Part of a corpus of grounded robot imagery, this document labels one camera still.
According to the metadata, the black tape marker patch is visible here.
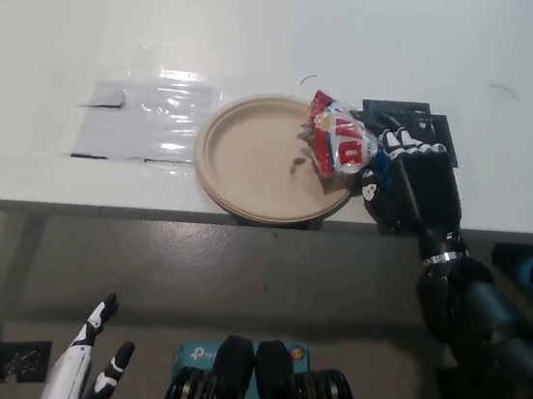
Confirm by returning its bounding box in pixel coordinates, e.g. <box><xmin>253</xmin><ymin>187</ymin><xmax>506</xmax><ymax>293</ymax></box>
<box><xmin>354</xmin><ymin>94</ymin><xmax>467</xmax><ymax>171</ymax></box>

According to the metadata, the striped sunflower seeds pile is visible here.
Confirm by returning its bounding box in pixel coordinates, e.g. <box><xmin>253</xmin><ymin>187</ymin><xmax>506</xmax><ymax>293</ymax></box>
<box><xmin>287</xmin><ymin>119</ymin><xmax>326</xmax><ymax>178</ymax></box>

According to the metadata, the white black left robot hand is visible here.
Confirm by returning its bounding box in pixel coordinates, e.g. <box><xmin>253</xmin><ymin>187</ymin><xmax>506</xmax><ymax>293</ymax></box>
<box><xmin>38</xmin><ymin>284</ymin><xmax>143</xmax><ymax>399</ymax></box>

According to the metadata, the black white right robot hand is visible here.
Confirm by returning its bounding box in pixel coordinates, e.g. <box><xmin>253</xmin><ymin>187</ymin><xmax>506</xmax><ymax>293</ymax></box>
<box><xmin>350</xmin><ymin>112</ymin><xmax>481</xmax><ymax>270</ymax></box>

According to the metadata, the grey table leg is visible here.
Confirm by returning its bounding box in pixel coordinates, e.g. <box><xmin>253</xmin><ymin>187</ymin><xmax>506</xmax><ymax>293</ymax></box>
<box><xmin>0</xmin><ymin>212</ymin><xmax>49</xmax><ymax>328</ymax></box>

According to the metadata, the beige paper plate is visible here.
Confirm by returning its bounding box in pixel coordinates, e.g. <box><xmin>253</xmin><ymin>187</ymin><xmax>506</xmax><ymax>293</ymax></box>
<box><xmin>185</xmin><ymin>83</ymin><xmax>366</xmax><ymax>234</ymax></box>

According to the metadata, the teal router box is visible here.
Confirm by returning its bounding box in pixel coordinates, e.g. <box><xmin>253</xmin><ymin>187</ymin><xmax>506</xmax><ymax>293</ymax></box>
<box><xmin>167</xmin><ymin>327</ymin><xmax>314</xmax><ymax>399</ymax></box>

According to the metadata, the red blue sunflower seed bag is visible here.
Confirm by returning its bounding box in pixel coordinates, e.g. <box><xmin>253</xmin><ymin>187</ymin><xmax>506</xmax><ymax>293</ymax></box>
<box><xmin>296</xmin><ymin>87</ymin><xmax>398</xmax><ymax>200</ymax></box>

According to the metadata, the clear taped plastic sheet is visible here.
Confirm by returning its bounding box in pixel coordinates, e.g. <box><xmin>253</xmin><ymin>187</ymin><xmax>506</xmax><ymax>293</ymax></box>
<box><xmin>70</xmin><ymin>69</ymin><xmax>226</xmax><ymax>175</ymax></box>

